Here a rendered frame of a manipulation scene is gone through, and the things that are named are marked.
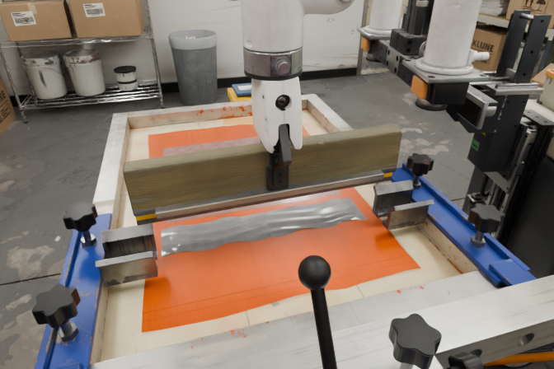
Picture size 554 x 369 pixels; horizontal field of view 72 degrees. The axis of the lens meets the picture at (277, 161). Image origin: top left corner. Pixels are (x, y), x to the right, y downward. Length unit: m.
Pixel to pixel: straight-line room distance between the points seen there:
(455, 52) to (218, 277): 0.69
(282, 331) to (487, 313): 0.23
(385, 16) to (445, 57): 0.44
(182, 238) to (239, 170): 0.19
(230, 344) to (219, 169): 0.22
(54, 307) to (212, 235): 0.28
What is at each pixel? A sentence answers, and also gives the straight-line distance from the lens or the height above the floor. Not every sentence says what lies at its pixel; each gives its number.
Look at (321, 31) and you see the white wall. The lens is 4.53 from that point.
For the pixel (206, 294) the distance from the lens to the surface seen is 0.58.
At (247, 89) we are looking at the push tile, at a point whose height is 0.97.
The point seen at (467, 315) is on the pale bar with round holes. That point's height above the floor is 1.04.
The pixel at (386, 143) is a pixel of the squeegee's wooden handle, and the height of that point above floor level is 1.12.
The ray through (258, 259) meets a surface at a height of 0.96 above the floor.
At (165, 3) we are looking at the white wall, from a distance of 4.15.
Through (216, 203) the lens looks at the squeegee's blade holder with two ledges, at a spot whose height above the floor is 1.07.
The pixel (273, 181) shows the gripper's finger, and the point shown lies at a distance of 0.55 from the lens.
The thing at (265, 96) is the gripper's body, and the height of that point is 1.23.
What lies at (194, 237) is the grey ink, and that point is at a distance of 0.66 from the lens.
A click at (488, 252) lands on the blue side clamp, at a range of 0.64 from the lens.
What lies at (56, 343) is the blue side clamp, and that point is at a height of 1.00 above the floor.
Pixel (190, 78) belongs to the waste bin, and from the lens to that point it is 3.78.
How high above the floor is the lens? 1.39
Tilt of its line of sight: 30 degrees down
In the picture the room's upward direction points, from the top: straight up
